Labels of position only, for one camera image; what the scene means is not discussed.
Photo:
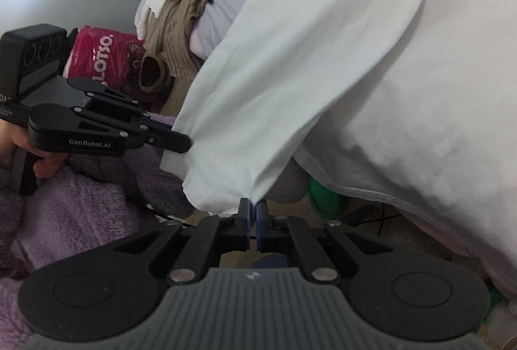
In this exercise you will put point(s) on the brown striped garment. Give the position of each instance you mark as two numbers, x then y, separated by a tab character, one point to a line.
190	14

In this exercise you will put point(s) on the pink Lotso bag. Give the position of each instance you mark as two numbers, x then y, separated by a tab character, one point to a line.
113	59

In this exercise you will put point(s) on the white t-shirt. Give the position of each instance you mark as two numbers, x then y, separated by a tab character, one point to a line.
407	102

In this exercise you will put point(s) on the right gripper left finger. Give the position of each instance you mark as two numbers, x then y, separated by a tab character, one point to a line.
204	245

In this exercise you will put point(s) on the purple fleece robe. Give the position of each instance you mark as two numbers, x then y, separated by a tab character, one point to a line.
84	202

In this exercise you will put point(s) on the green object on floor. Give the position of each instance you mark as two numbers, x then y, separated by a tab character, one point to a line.
324	202

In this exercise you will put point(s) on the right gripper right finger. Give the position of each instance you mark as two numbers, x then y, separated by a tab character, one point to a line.
292	237

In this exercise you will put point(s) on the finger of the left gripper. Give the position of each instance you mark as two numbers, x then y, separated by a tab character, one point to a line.
161	135
107	110

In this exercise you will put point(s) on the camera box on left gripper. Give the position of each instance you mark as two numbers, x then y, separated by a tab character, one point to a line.
30	56

